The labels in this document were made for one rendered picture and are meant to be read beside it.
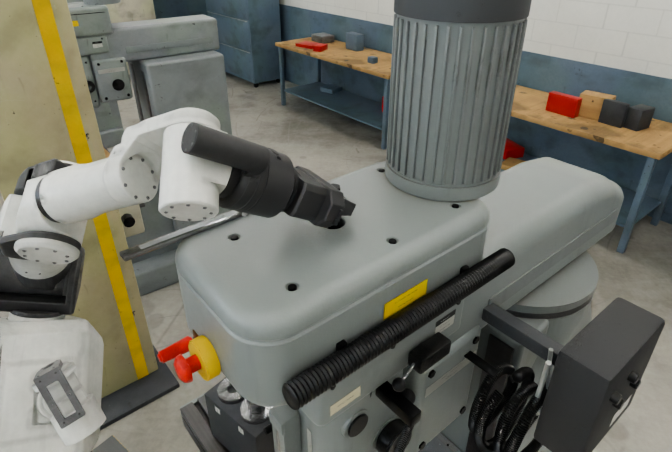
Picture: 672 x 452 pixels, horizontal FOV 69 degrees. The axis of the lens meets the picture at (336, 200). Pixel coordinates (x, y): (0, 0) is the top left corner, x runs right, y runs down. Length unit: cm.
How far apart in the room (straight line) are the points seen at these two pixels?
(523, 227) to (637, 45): 399
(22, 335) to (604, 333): 95
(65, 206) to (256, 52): 746
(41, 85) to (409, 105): 176
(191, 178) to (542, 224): 76
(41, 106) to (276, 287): 181
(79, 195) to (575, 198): 98
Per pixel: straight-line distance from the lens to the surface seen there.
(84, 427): 92
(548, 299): 121
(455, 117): 76
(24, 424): 101
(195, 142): 53
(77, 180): 67
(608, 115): 455
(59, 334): 101
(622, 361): 87
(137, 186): 64
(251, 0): 794
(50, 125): 235
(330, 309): 62
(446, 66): 74
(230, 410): 152
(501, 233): 101
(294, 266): 66
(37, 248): 75
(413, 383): 96
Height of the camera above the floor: 228
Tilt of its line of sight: 29 degrees down
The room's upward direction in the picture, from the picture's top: straight up
